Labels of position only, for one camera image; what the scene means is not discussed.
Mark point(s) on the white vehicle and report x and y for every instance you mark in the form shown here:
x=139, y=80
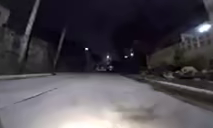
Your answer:
x=109, y=68

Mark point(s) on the grey concrete road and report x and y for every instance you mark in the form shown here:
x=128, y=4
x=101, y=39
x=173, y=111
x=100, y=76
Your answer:
x=94, y=96

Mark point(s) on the thin leaning pole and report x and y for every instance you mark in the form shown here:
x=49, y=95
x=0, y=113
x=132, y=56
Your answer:
x=59, y=50

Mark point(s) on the raised pavement with kerb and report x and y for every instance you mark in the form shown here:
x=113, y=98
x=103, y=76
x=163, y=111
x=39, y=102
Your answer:
x=184, y=88

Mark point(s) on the pile of rubble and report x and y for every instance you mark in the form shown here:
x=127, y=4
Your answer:
x=187, y=71

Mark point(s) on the leaning utility pole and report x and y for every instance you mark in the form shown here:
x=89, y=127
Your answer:
x=28, y=31

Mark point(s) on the pale kerb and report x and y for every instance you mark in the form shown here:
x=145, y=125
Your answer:
x=20, y=76

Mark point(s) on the pale building with windows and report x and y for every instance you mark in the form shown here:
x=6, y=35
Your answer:
x=194, y=41

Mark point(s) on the street lamp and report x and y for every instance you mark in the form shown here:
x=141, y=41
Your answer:
x=204, y=27

